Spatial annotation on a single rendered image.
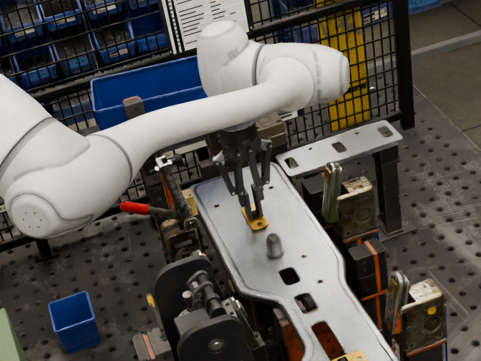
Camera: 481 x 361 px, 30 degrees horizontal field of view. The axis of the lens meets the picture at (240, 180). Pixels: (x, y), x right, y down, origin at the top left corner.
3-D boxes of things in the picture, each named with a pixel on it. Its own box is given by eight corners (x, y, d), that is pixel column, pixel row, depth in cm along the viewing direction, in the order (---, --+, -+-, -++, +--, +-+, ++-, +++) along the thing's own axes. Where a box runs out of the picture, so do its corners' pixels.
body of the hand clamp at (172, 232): (225, 346, 206) (197, 228, 185) (197, 356, 205) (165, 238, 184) (217, 329, 210) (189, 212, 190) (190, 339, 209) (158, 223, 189)
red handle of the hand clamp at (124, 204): (195, 219, 185) (124, 206, 178) (192, 228, 186) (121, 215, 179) (190, 208, 189) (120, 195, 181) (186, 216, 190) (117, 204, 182)
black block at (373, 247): (407, 352, 196) (399, 251, 179) (362, 369, 194) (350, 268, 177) (391, 329, 202) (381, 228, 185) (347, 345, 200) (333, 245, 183)
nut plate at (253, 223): (269, 225, 190) (268, 220, 189) (253, 230, 189) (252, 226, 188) (256, 203, 196) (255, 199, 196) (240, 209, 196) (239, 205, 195)
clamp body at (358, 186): (396, 309, 207) (386, 188, 187) (350, 326, 205) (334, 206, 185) (379, 285, 214) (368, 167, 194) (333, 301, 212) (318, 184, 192)
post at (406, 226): (416, 230, 228) (411, 135, 211) (377, 243, 226) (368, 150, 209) (405, 216, 233) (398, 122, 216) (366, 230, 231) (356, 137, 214)
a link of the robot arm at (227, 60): (196, 109, 173) (260, 114, 168) (180, 38, 164) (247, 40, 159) (217, 81, 181) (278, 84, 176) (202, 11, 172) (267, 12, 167)
